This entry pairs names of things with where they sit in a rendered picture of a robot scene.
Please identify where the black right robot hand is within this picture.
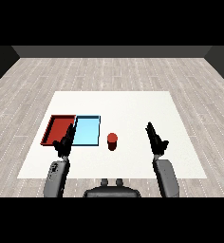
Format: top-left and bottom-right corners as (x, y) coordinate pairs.
(144, 121), (170, 156)

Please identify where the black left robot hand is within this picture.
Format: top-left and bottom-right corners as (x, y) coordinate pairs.
(52, 122), (76, 159)

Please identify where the red shallow open box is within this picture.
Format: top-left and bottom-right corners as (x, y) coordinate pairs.
(40, 114), (77, 147)

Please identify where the light blue shallow open box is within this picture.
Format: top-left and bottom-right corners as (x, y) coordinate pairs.
(70, 115), (102, 147)

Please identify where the small red can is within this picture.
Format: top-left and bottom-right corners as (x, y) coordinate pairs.
(106, 132), (119, 152)

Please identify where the dark grey robot body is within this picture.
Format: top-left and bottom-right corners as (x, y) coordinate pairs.
(83, 178), (142, 198)

